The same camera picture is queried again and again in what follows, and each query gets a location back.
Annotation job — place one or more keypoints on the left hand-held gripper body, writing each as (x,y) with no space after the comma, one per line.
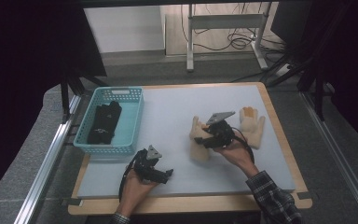
(146,166)

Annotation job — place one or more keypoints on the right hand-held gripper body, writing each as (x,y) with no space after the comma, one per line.
(220,133)

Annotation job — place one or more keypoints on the beige knit glove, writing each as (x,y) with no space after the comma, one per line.
(252,126)
(199,149)

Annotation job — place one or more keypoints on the teal plastic basket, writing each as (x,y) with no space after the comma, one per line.
(127,124)

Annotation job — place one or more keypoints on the black glove with logo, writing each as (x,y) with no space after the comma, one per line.
(102,127)

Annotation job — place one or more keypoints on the plain black glove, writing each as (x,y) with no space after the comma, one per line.
(117,107)

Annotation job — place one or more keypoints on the person's right hand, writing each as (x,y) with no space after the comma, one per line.
(237,154)

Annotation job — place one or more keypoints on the person's left hand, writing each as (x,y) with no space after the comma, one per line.
(135,193)

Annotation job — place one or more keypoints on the grey foam mat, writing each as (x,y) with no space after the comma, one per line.
(167,109)

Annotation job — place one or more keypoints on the white power strip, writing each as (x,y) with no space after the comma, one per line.
(282,70)

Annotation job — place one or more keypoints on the black tripod stand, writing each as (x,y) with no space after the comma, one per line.
(70,90)

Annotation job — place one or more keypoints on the black metal stand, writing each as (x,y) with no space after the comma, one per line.
(310,68)

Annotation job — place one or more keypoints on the white panel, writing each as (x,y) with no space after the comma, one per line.
(124,29)

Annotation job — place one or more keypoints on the dark curtain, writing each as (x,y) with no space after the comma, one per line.
(28,62)
(354,62)

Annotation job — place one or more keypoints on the aluminium rail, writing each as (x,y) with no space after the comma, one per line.
(338,155)
(48,158)

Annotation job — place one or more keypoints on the white metal desk frame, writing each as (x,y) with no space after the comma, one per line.
(223,21)

